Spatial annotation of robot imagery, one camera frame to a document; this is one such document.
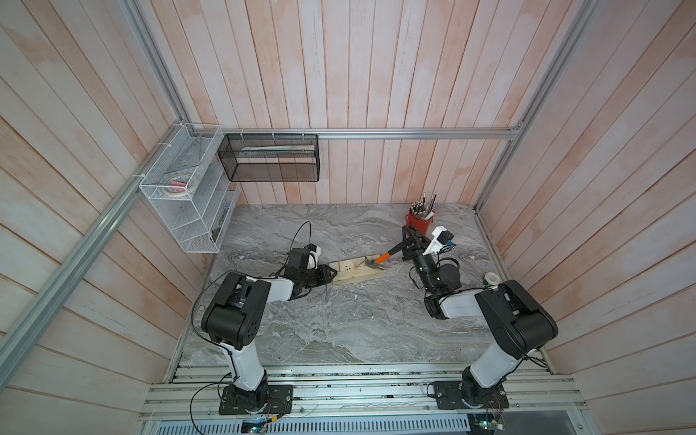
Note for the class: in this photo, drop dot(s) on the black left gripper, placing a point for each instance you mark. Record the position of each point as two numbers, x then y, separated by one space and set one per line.
326 275

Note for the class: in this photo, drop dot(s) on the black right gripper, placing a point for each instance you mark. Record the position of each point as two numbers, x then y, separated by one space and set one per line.
414 254

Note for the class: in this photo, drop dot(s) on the pale wooden block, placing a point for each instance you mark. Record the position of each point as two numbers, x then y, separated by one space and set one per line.
355 270

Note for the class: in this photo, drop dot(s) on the claw hammer orange black handle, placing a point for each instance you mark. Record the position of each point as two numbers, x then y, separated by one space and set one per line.
378 263

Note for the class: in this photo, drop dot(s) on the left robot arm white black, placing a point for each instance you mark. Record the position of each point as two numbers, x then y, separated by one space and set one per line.
233 316

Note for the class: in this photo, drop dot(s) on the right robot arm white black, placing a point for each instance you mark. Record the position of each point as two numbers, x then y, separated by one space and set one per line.
518 323

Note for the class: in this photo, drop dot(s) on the red metal pencil bucket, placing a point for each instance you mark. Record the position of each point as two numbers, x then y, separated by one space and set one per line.
421 225

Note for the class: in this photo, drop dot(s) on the bundle of pencils and pens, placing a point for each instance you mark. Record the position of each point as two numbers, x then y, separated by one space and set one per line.
424 208

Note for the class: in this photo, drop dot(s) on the green white tape roll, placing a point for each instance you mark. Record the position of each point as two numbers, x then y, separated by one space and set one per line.
491 280

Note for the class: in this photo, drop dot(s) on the roll of tape on shelf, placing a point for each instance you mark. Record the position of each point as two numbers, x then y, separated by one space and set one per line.
180 185

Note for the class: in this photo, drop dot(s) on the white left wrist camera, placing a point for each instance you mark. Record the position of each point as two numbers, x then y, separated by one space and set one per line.
314 253

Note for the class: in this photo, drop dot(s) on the aluminium mounting rail bed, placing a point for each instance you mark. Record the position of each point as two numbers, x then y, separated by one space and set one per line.
191 393

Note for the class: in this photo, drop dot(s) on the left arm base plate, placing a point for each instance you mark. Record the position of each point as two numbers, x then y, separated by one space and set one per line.
266 399

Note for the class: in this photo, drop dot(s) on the black mesh wall basket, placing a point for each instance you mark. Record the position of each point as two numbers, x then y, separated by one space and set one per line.
270 157

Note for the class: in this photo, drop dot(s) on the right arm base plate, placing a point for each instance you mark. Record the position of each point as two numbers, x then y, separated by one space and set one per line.
458 395

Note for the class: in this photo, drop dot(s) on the white wire wall shelf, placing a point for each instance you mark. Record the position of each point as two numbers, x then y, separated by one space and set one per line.
200 221

